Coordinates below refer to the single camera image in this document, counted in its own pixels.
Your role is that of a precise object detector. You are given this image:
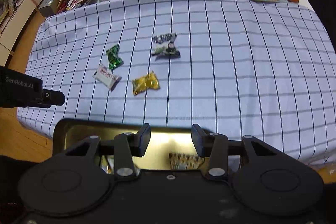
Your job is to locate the blueberry white snack packet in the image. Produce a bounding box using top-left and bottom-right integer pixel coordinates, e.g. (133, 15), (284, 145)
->
(151, 32), (181, 59)

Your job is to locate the white low cabinet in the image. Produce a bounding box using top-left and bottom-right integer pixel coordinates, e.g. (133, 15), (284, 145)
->
(1, 0), (37, 66)

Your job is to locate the grey box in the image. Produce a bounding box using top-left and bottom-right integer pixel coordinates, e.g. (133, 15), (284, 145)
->
(39, 0), (60, 18)

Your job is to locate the beige patterned snack packet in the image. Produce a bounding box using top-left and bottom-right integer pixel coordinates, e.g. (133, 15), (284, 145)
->
(169, 152), (205, 170)

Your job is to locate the gold metal tray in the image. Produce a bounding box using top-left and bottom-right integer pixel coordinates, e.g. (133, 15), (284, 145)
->
(52, 118), (206, 170)

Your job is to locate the yellow gold candy packet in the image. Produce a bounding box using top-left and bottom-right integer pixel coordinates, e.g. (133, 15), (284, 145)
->
(132, 71), (160, 96)

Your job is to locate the green garlic peas packet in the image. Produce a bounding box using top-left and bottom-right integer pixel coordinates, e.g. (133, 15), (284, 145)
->
(101, 155), (114, 174)

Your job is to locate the white hawthorn strip packet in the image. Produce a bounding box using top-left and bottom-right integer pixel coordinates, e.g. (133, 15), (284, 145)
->
(93, 64), (121, 90)

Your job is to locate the dark green candy wrapper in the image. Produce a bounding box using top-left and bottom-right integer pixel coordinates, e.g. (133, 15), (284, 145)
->
(106, 45), (123, 71)

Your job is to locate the blue checked tablecloth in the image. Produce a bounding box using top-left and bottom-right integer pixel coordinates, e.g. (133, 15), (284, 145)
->
(17, 0), (335, 164)

